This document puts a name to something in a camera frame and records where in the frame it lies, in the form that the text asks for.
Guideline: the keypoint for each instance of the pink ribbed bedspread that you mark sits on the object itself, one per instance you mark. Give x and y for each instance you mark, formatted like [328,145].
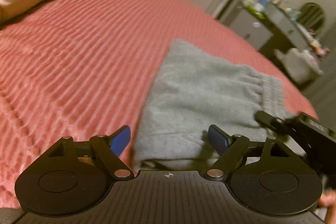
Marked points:
[84,67]

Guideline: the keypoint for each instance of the grey vanity desk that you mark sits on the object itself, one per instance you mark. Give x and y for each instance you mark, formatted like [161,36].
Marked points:
[286,33]

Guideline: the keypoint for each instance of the round vanity mirror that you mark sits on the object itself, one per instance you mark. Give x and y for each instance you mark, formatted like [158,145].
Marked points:
[312,17]

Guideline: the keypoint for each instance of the pink toy on desk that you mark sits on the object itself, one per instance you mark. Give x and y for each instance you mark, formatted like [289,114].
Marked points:
[321,51]

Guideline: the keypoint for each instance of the grey bedside cabinet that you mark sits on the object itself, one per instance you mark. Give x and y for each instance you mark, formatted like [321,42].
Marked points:
[248,26]

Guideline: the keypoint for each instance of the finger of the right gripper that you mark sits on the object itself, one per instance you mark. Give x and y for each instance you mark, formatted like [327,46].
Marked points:
[275,124]

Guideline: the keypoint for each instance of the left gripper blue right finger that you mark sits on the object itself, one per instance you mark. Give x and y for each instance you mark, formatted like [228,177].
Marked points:
[227,146]

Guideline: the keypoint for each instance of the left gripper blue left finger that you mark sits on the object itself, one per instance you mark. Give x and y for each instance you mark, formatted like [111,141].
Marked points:
[110,146]

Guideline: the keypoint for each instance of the grey plush vanity chair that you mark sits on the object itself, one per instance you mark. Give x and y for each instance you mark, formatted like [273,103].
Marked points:
[302,67]

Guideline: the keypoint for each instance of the grey sweatpants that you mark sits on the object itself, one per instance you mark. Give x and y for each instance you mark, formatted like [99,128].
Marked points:
[192,91]

